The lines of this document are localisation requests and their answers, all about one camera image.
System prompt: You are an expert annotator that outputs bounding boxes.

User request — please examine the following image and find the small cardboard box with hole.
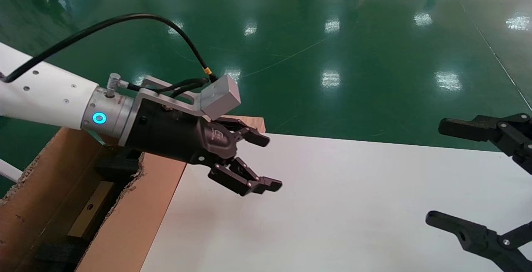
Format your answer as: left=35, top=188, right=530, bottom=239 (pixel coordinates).
left=66, top=180, right=115, bottom=240

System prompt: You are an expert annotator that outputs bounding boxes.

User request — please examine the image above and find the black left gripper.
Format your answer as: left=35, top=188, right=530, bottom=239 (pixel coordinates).
left=124, top=98, right=283, bottom=197

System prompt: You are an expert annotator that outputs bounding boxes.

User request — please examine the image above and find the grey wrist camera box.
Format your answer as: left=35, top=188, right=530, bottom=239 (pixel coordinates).
left=200, top=74, right=242, bottom=121

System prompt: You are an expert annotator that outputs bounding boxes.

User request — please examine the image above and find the short braided black cable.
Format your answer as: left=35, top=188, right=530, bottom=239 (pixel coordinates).
left=126, top=77, right=209, bottom=98

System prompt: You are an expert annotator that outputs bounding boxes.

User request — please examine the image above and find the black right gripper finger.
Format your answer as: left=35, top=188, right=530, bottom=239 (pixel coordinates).
left=425, top=211, right=532, bottom=272
left=438, top=113, right=532, bottom=177

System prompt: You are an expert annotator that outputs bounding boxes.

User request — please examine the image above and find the long black camera cable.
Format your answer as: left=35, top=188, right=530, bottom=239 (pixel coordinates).
left=0, top=13, right=216, bottom=84

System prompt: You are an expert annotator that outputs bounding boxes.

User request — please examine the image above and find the large torn cardboard box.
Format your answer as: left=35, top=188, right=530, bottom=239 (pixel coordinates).
left=0, top=127, right=188, bottom=272

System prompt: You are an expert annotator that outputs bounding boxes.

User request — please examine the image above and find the silver camera mount bracket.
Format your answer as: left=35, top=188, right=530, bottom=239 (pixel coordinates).
left=129, top=75, right=208, bottom=117

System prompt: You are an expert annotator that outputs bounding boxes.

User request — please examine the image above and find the black foam block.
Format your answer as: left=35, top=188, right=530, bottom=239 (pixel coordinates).
left=35, top=242, right=84, bottom=272
left=95, top=147, right=144, bottom=182

